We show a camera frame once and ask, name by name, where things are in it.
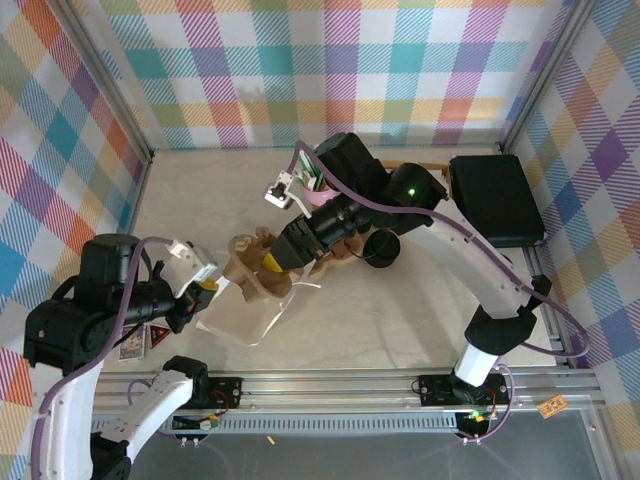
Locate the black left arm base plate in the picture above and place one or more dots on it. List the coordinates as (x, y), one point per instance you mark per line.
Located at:
(227, 392)

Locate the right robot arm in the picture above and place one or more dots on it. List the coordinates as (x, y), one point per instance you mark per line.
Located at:
(475, 260)

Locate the aluminium frame rail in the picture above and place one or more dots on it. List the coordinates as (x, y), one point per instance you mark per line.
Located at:
(325, 395)

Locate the stack of black cup lids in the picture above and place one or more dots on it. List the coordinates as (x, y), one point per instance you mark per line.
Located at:
(382, 250)

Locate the white smiley print paper bag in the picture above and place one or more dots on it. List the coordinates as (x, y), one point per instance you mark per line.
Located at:
(235, 320)

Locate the brown cardboard cup carrier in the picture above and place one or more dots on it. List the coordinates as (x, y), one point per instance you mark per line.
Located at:
(245, 265)

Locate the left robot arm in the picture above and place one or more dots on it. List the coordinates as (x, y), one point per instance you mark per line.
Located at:
(160, 400)

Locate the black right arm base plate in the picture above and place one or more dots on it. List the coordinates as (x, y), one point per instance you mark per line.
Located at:
(435, 390)

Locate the yellow purple picture card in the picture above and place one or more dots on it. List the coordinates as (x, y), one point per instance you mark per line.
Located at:
(131, 342)

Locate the box of white napkins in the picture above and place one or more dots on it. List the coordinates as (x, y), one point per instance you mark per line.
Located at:
(435, 165)

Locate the black flat box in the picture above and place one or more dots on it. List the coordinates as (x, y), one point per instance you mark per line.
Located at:
(495, 200)

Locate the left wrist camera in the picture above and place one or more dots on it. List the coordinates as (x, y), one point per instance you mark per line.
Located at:
(185, 265)

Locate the grey metal base panel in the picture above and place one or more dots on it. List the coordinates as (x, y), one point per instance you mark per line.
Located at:
(350, 460)

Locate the aluminium frame post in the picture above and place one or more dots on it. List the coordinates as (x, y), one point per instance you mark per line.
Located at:
(545, 75)
(110, 85)

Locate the red triangle sticker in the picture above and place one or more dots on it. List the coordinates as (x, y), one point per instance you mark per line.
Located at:
(156, 334)

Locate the orange tag sticker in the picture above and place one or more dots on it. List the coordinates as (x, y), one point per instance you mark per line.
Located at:
(552, 405)

